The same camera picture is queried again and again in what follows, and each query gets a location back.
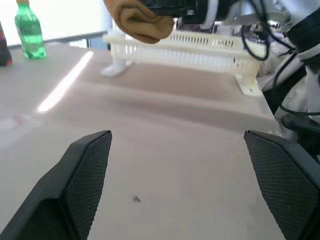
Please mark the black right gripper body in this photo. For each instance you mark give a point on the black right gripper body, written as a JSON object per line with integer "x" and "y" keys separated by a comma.
{"x": 182, "y": 8}

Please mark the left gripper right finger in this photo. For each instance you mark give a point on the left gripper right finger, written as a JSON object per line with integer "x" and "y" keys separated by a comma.
{"x": 290, "y": 185}

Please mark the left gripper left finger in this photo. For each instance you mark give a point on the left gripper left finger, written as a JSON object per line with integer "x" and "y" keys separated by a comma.
{"x": 62, "y": 190}

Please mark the brown fuzzy sock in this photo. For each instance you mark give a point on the brown fuzzy sock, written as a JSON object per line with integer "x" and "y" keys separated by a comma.
{"x": 140, "y": 22}

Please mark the white plastic basket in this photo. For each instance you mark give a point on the white plastic basket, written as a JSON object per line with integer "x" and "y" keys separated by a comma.
{"x": 180, "y": 53}

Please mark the grey fabric cover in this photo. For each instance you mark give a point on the grey fabric cover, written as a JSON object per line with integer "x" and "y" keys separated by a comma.
{"x": 295, "y": 85}

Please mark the cola bottle with red cap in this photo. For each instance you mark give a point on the cola bottle with red cap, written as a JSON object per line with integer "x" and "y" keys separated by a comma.
{"x": 4, "y": 47}

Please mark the green bottle with yellow cap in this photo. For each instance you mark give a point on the green bottle with yellow cap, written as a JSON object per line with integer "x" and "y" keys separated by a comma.
{"x": 30, "y": 35}

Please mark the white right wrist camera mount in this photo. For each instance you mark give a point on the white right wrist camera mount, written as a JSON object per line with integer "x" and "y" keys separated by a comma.
{"x": 212, "y": 12}

